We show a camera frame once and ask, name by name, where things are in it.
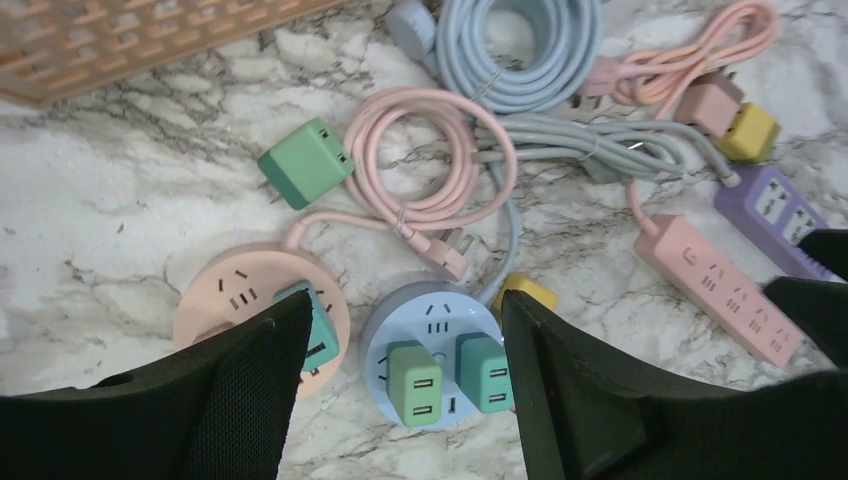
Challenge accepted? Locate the grey bundled cable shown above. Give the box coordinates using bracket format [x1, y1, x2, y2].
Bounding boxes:
[473, 112, 742, 306]

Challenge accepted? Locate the pink coiled cable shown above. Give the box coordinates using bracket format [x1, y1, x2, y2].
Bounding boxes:
[284, 87, 519, 283]

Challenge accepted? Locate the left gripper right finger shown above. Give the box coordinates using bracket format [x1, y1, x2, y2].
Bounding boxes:
[501, 290, 847, 479]

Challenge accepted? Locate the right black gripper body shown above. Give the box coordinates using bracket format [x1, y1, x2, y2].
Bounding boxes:
[763, 229, 847, 368]

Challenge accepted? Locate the small pink charger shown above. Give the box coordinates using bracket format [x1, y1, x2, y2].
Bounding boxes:
[674, 71, 744, 138]

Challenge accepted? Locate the teal blue usb charger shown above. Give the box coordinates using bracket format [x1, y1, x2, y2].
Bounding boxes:
[273, 280, 340, 372]

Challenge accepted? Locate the pink power strip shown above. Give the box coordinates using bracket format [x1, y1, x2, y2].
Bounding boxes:
[625, 185, 804, 367]

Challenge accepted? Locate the salmon coiled cable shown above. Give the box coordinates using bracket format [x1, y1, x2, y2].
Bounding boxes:
[572, 0, 782, 121]

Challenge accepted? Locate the blue coiled cable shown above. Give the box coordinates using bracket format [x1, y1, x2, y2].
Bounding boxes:
[384, 0, 605, 115]

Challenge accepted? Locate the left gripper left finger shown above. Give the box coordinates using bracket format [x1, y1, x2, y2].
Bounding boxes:
[1, 293, 313, 479]

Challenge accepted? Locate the purple power strip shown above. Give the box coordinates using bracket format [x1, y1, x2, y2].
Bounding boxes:
[714, 164, 835, 281]

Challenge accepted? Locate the blue round power socket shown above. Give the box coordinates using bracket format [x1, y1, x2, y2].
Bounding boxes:
[359, 281, 504, 430]

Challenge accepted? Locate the orange plastic file organizer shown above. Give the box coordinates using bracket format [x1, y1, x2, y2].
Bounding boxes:
[1, 0, 335, 107]

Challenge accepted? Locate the dark green usb charger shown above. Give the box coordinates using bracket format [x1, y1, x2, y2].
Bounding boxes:
[257, 117, 355, 210]

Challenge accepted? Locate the yellow usb charger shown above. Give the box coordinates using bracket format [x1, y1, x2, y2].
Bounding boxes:
[492, 272, 559, 316]

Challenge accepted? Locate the pink round power socket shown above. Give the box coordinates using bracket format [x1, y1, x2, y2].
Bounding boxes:
[172, 242, 351, 400]

